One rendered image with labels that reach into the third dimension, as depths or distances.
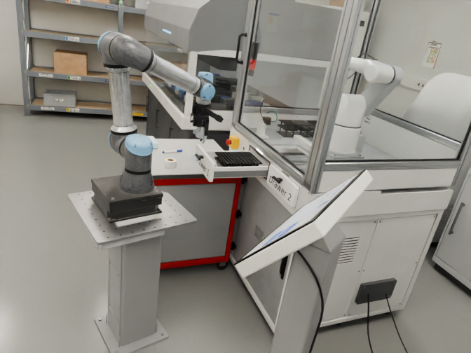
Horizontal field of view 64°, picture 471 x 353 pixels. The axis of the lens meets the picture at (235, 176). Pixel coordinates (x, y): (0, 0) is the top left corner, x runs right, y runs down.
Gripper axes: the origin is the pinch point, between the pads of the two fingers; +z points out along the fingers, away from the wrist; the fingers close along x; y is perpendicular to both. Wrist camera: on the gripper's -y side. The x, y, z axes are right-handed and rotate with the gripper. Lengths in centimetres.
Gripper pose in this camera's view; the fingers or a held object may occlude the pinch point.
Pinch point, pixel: (203, 140)
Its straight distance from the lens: 203.8
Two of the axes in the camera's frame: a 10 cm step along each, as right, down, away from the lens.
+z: -1.3, 9.1, 3.9
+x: 3.6, 4.1, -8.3
